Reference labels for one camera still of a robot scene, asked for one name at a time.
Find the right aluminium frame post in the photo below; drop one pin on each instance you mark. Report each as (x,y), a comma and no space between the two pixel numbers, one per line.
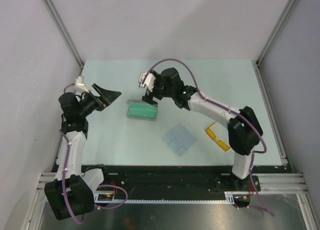
(281,22)

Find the aluminium frame crossbar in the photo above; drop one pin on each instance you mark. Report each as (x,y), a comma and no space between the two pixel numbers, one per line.
(282,183)

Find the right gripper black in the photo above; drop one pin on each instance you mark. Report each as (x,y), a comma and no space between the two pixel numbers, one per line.
(149,98)

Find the aluminium frame post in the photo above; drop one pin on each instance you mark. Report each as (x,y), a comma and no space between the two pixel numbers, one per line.
(63,31)
(281,22)

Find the light blue cleaning cloth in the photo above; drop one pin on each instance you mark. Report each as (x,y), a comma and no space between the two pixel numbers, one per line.
(179,139)

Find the yellow sunglasses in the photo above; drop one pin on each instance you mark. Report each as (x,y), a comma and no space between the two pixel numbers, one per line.
(213,136)

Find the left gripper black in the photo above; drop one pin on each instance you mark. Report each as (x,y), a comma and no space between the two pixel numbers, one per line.
(106,97)

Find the grey glasses case green lining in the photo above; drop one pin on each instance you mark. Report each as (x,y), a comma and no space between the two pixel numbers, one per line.
(138,109)

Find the white slotted cable duct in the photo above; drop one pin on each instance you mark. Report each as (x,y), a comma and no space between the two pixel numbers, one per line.
(104,198)

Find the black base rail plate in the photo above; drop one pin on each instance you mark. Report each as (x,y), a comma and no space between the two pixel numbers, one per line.
(176,183)

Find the right aluminium side rail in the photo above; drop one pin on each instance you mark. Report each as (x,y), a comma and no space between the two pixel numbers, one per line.
(271,115)

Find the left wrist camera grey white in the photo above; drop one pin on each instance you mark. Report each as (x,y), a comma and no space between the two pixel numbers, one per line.
(79,85)

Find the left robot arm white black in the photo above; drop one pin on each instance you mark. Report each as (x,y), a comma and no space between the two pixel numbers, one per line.
(71,193)

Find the left aluminium frame post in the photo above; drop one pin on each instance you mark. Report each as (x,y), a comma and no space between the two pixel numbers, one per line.
(63,31)

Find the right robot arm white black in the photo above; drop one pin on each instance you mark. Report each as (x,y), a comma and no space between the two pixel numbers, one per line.
(242,125)

